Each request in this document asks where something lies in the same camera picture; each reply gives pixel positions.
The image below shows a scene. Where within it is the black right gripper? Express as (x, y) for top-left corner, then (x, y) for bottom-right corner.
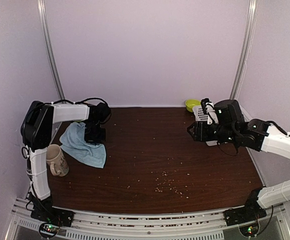
(187, 121), (238, 145)

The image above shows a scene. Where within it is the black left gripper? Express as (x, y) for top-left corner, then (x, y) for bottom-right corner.
(84, 120), (106, 145)

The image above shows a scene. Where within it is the light blue towel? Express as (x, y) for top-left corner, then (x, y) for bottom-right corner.
(59, 122), (107, 169)

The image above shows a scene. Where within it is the white perforated plastic basket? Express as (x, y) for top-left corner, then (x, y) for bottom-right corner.
(193, 105), (252, 147)

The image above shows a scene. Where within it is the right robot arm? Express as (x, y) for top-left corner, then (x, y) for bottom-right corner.
(187, 98), (290, 221)

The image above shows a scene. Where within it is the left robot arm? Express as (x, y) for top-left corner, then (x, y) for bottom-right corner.
(20, 98), (111, 222)

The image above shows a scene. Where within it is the lime green bowl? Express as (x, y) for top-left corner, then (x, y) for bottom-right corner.
(185, 99), (201, 113)

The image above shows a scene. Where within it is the beige printed mug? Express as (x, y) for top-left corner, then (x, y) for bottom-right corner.
(46, 144), (69, 177)

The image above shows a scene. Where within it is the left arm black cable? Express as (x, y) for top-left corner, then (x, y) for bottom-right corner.
(22, 97), (112, 161)

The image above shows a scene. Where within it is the front aluminium rail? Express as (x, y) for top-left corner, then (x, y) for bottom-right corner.
(4, 198), (290, 240)

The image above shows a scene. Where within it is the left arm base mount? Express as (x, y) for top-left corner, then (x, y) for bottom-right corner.
(28, 192), (74, 240)

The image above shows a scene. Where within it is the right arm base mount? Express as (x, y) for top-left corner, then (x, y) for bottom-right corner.
(224, 199), (267, 238)

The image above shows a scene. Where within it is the right aluminium corner post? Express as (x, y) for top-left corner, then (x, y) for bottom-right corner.
(230, 0), (258, 100)

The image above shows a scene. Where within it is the aluminium corner post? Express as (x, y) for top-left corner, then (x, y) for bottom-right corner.
(37, 0), (65, 100)
(230, 0), (258, 100)

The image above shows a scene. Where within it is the left aluminium corner post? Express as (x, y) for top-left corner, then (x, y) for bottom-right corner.
(37, 0), (65, 100)

